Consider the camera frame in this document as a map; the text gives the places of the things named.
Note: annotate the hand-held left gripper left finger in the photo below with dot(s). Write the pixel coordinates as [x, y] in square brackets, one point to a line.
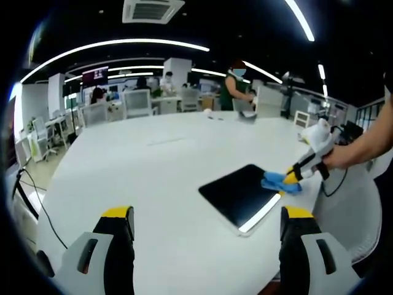
[92, 264]

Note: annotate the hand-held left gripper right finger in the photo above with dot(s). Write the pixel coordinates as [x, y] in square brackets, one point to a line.
[310, 270]

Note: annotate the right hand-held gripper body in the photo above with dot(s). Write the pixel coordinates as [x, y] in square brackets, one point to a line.
[319, 135]

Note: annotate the blue cleaning cloth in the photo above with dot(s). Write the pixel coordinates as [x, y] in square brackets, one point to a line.
[273, 182]

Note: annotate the black tablet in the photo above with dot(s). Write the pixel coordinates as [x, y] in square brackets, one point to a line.
[239, 196]

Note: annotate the person's right hand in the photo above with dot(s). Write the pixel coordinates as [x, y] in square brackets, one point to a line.
[336, 158]

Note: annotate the black tripod stand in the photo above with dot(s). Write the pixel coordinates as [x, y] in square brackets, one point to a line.
[290, 95]

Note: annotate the white chair back panel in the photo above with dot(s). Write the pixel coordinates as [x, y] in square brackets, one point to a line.
[269, 101]

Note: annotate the grey mesh office chair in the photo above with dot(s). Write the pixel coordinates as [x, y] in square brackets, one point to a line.
[350, 221]

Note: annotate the black display stand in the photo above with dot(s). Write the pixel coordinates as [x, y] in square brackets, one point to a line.
[26, 193]

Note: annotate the small white ball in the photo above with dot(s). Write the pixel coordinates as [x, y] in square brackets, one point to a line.
[208, 113]

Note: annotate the straight ceiling light strip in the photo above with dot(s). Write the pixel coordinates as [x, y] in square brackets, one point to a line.
[301, 20]

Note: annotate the white mesh office chair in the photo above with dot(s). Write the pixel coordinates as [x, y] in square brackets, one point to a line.
[137, 103]
[94, 114]
[43, 135]
[189, 100]

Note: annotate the large display screen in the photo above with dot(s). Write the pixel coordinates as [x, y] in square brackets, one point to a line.
[11, 132]

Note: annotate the hanging screen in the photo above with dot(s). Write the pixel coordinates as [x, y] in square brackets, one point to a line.
[95, 75]

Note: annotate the ceiling air conditioner vent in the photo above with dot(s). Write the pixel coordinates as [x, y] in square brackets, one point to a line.
[153, 10]

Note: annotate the curved ceiling light strip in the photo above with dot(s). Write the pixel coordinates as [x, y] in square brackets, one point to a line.
[110, 43]

